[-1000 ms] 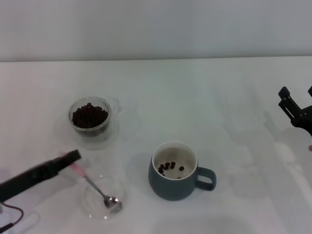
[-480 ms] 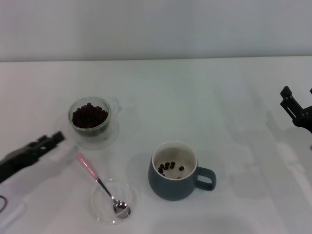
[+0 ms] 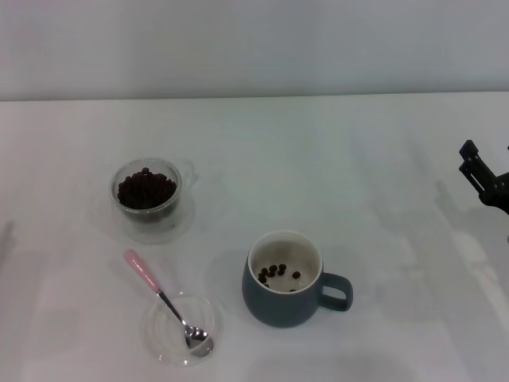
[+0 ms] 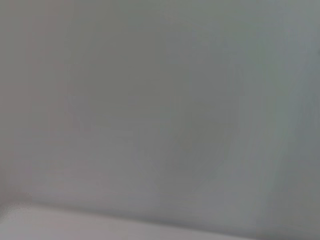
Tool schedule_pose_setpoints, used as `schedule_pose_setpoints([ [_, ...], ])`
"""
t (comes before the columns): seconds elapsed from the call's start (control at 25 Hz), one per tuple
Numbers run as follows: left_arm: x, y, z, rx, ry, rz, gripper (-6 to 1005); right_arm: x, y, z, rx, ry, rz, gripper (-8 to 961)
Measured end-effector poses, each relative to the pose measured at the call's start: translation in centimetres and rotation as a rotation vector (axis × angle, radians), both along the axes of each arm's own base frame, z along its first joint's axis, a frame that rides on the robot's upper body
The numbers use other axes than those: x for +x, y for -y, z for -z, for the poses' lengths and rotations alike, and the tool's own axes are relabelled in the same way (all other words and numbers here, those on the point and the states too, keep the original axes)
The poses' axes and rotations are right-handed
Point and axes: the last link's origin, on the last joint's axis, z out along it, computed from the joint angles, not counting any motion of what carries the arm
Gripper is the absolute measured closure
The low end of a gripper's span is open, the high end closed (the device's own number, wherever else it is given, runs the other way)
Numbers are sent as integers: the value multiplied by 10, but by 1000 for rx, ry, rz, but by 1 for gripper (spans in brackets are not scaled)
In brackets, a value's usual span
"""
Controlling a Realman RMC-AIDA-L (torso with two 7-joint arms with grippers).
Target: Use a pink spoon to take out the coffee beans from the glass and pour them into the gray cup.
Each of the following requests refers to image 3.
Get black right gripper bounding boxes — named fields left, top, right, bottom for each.
left=457, top=139, right=509, bottom=216

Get coffee beans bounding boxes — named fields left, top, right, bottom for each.
left=256, top=263, right=302, bottom=294
left=117, top=166, right=178, bottom=210

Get dark blue ceramic mug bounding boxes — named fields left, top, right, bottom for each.
left=241, top=229, right=355, bottom=329

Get pink handled metal spoon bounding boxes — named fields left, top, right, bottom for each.
left=122, top=248, right=216, bottom=352

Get clear glass saucer under cup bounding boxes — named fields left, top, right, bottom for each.
left=94, top=178, right=198, bottom=245

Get coffee beans in glass cup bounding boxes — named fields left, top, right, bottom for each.
left=117, top=166, right=178, bottom=210

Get clear glass cup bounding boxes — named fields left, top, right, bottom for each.
left=109, top=158, right=196, bottom=224

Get clear glass spoon dish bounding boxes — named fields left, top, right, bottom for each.
left=140, top=291, right=224, bottom=368

